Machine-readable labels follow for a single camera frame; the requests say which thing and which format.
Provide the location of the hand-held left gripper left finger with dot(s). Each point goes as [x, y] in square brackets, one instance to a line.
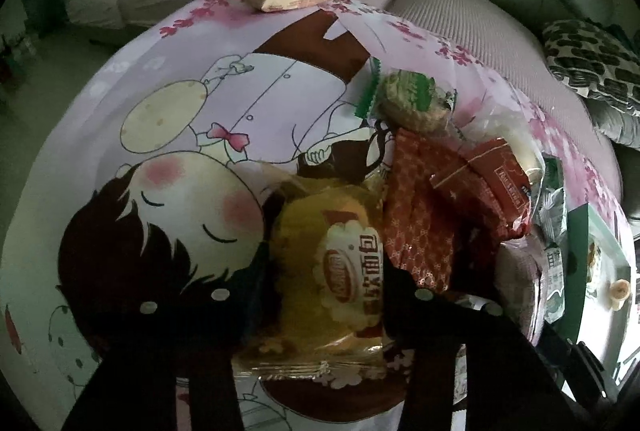
[260, 291]

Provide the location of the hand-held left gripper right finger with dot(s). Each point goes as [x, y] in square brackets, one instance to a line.
[400, 301]

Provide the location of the shiny red long packet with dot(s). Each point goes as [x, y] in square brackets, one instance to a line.
[420, 211]

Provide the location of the green cardboard box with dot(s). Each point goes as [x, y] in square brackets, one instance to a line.
[600, 231]

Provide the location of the red flower print packet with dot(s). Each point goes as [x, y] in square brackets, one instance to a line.
[480, 191]

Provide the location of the green and white packet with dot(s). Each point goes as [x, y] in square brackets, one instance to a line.
[554, 286]
[554, 206]

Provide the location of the small cream snack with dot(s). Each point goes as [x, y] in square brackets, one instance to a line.
[618, 293]

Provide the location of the pale pink packet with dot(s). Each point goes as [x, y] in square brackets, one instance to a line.
[520, 291]

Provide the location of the printed blanket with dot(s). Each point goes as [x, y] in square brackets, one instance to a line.
[200, 136]

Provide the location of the clear packet with white snack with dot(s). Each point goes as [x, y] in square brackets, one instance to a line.
[520, 146]

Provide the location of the green round cookie packet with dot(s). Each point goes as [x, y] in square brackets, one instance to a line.
[410, 98]

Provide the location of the grey quilted pillow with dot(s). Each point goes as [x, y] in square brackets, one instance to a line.
[617, 123]

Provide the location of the black and white patterned pillow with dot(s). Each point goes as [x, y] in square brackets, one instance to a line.
[590, 56]

